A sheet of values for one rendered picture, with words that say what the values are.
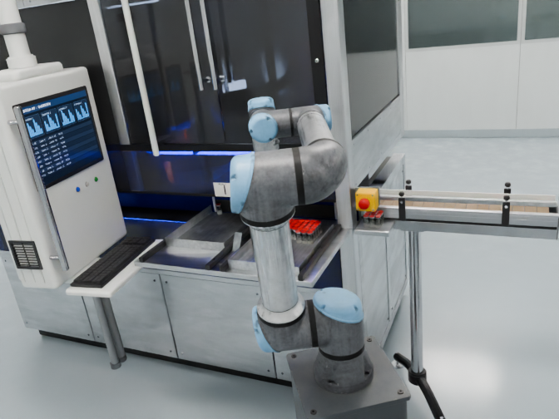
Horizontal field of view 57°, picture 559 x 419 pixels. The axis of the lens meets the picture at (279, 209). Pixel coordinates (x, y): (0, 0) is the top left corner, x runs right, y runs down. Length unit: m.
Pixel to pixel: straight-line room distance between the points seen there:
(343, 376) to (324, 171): 0.55
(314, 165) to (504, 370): 1.92
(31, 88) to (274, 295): 1.23
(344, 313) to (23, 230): 1.26
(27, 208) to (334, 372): 1.22
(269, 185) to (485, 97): 5.54
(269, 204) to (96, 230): 1.36
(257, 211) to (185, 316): 1.61
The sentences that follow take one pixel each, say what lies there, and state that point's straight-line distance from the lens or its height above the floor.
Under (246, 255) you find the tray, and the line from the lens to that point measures 1.83.
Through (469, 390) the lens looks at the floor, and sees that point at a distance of 2.59.
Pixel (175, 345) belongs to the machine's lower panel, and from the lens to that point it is 2.72.
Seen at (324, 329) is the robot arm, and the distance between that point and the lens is 1.25.
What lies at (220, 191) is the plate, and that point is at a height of 1.01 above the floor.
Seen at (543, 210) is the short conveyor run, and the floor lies 0.93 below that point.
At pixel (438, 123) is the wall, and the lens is 6.53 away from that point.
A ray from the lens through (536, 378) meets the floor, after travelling 2.71.
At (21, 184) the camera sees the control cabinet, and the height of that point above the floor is 1.22.
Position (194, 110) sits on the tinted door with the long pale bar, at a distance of 2.08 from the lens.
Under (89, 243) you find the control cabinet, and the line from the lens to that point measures 2.23.
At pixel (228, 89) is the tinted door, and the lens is 1.99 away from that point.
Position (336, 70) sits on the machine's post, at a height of 1.46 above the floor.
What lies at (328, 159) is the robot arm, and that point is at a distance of 1.00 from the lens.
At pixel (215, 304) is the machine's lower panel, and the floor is 0.45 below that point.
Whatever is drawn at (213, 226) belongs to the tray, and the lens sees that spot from 2.13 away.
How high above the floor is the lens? 1.68
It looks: 21 degrees down
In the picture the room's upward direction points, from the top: 7 degrees counter-clockwise
